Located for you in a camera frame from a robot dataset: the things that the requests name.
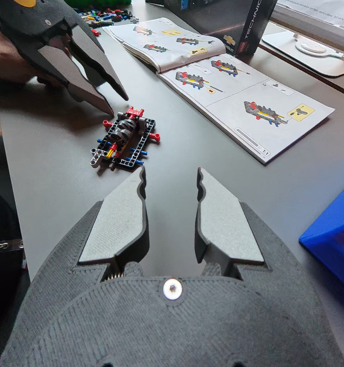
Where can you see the grey T-shaped lego beam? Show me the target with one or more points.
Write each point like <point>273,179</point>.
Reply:
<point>99,153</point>

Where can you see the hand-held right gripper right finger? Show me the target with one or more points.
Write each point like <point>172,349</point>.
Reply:
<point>229,229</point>

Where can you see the pile of lego pieces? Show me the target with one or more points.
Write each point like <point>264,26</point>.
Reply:
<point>109,17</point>

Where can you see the blue plastic storage bin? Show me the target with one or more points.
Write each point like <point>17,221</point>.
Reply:
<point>332,238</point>

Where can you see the green plastic bin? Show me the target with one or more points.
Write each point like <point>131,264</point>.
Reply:
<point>103,2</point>

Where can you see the black lego set box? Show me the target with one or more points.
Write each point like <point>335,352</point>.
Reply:
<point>218,20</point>

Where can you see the person's left hand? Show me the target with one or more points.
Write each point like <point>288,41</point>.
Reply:
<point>8,57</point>

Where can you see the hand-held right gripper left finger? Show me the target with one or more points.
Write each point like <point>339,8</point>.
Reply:
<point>117,226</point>

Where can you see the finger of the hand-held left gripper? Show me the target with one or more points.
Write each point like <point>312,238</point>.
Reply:
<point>94,54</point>
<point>71,77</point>

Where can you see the lego engine frame assembly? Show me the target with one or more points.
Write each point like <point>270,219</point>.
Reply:
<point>126,129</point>

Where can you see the lego instruction booklet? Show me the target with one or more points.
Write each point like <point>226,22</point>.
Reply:
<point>232,94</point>

